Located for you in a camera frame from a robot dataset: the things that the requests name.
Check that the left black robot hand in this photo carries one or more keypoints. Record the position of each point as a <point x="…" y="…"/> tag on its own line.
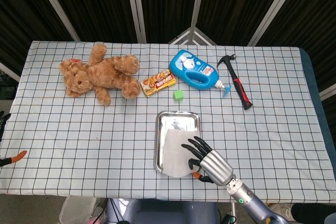
<point x="3" y="127"/>

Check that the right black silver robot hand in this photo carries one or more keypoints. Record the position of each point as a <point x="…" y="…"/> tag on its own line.
<point x="214" y="163"/>

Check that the white cloth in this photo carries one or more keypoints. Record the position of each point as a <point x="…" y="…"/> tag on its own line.
<point x="176" y="153"/>

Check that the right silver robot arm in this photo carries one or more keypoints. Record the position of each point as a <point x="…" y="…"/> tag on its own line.
<point x="246" y="197"/>

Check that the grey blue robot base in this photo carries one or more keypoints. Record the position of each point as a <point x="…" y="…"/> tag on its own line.
<point x="162" y="212"/>

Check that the shiny metal tray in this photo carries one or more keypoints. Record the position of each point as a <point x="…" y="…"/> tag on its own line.
<point x="178" y="121"/>

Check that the white black grid tablecloth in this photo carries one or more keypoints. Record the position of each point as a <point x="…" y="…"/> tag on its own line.
<point x="92" y="142"/>

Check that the green cube block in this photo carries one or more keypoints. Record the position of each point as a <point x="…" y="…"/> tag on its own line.
<point x="178" y="95"/>

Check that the black red claw hammer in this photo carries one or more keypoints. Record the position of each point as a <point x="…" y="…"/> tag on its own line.
<point x="237" y="82"/>

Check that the white shoe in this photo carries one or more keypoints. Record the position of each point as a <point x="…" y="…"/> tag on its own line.
<point x="284" y="212"/>

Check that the yellow red snack box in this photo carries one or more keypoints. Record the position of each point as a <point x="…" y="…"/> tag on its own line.
<point x="157" y="83"/>

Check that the blue detergent bottle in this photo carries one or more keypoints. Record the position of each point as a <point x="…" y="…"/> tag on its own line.
<point x="181" y="66"/>

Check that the clear plastic container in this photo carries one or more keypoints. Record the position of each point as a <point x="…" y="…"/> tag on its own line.
<point x="77" y="209"/>

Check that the brown plush teddy bear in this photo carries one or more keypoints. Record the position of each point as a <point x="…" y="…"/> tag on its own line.
<point x="105" y="74"/>

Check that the blue table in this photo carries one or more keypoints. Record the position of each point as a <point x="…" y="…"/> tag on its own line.
<point x="311" y="82"/>

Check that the dark folding partition screen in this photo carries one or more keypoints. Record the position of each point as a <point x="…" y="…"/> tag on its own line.
<point x="168" y="3"/>

